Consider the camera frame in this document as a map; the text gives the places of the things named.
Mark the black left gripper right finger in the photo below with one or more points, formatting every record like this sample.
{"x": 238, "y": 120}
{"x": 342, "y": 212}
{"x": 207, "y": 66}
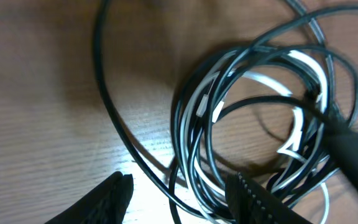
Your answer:
{"x": 250, "y": 203}

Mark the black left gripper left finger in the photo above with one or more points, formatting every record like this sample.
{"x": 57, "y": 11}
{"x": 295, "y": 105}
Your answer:
{"x": 105, "y": 204}

